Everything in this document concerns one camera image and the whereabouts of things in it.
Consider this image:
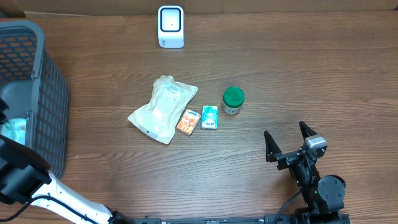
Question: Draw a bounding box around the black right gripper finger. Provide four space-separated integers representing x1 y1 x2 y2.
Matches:
264 131 282 162
299 121 318 140

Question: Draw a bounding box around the green lid jar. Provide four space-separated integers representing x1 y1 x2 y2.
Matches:
222 86 245 114

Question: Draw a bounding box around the teal tissue pack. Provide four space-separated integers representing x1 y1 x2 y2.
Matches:
201 105 218 129

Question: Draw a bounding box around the orange tissue pack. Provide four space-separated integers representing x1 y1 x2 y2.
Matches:
176 109 201 136

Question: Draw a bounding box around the beige food pouch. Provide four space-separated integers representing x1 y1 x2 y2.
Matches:
127 75 198 144

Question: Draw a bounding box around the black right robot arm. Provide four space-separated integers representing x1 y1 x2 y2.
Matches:
264 121 351 224

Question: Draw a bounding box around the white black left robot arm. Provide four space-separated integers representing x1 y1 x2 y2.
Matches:
1 134 133 223

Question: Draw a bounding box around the white barcode scanner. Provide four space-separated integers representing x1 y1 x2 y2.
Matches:
157 5 185 49

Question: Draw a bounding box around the light teal pack in basket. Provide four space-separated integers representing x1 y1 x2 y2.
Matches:
1 118 27 145

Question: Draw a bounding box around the grey plastic mesh basket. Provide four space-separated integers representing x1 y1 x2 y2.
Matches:
1 21 70 178

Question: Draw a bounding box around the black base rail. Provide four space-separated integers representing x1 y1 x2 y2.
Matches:
131 214 351 224

